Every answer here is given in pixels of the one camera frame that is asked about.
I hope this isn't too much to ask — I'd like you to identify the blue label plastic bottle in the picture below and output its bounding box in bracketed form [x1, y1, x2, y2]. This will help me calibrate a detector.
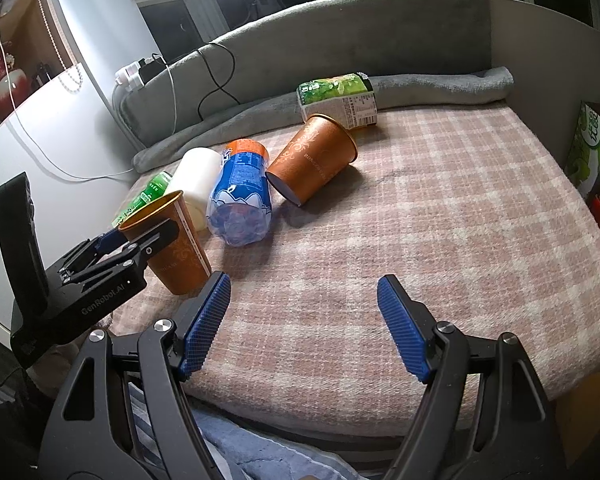
[207, 140, 273, 247]

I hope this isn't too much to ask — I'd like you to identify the white cable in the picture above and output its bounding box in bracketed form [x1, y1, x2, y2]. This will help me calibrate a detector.
[0, 5, 133, 182]

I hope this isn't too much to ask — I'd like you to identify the blue towel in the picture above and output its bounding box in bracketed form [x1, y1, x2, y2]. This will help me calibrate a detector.
[200, 407, 381, 480]

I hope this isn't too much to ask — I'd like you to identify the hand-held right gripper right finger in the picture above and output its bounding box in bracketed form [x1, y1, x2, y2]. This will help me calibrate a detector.
[376, 274, 563, 480]

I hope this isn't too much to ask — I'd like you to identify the white bead chain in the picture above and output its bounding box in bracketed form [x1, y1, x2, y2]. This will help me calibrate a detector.
[27, 0, 84, 94]

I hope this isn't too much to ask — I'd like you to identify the green paper bag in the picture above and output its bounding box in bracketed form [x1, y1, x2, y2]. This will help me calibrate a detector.
[564, 100, 600, 200]

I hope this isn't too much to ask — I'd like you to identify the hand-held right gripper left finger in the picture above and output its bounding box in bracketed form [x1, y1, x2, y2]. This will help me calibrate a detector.
[37, 271, 232, 480]

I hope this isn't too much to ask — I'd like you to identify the wooden shelf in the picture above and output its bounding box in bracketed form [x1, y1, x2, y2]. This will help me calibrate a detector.
[0, 0, 81, 128]

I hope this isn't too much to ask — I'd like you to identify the striped cloth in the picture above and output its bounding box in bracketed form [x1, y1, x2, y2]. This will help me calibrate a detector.
[127, 384, 167, 463]

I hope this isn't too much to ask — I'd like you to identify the brown patterned paper cup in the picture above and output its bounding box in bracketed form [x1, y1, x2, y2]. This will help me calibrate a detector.
[266, 114, 359, 207]
[118, 190, 212, 296]

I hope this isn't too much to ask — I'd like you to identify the green drink bottle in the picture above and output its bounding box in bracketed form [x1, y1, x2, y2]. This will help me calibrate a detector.
[112, 171, 173, 226]

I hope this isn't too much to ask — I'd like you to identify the white power strip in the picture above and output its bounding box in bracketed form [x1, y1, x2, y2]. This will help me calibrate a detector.
[115, 62, 146, 92]

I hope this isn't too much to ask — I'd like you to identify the green and white drink carton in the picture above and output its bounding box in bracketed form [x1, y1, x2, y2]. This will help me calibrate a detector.
[296, 72, 379, 131]

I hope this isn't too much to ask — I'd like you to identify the black cable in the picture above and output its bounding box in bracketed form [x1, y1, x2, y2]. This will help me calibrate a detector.
[152, 42, 242, 123]

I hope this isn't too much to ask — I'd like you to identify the grey fleece blanket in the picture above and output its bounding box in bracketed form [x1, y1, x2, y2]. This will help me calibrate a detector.
[132, 66, 515, 173]

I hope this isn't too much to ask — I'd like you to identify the pink plaid blanket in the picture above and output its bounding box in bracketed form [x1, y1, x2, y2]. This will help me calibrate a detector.
[111, 102, 600, 438]

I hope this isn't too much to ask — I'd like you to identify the red patterned pot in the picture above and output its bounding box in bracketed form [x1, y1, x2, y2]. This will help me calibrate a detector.
[0, 42, 32, 121]

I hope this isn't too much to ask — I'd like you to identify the white cylindrical cup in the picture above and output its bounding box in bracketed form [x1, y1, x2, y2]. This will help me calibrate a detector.
[164, 147, 223, 232]

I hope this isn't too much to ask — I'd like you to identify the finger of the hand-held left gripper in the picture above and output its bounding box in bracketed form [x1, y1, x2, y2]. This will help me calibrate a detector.
[55, 219, 181, 286]
[47, 227, 127, 273]

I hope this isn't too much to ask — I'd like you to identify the grey padded headboard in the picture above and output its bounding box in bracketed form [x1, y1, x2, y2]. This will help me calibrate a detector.
[112, 0, 491, 128]

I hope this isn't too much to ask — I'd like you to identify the black charger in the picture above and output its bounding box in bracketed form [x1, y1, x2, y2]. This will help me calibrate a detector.
[139, 57, 168, 86]

